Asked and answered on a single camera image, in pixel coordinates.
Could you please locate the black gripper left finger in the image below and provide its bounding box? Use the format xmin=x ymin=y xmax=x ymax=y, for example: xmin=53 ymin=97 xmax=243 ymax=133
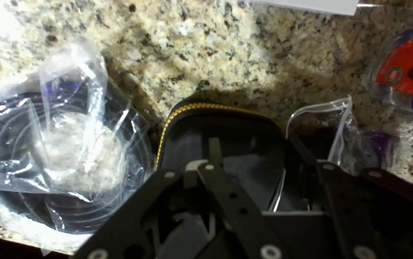
xmin=73 ymin=136 xmax=283 ymax=259

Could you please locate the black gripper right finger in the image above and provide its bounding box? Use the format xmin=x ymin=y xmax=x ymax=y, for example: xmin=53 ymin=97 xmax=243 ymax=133
xmin=286 ymin=137 xmax=413 ymax=259

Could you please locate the clear zip plastic bag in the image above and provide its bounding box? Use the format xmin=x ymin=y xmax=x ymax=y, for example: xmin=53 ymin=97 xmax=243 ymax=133
xmin=281 ymin=94 xmax=401 ymax=179

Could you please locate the purple packaging card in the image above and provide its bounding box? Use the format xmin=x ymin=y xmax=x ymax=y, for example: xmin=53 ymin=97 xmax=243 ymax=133
xmin=365 ymin=130 xmax=401 ymax=168

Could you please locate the black zip case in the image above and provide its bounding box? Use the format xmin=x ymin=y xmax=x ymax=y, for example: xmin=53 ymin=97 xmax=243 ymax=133
xmin=152 ymin=100 xmax=293 ymax=215

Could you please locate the Fiji water bottle blue cap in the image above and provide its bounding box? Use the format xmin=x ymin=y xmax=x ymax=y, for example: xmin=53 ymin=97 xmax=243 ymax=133
xmin=369 ymin=27 xmax=413 ymax=120

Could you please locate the clear bag holding cable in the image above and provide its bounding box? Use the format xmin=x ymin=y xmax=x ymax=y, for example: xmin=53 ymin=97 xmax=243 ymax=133
xmin=0 ymin=41 xmax=156 ymax=251

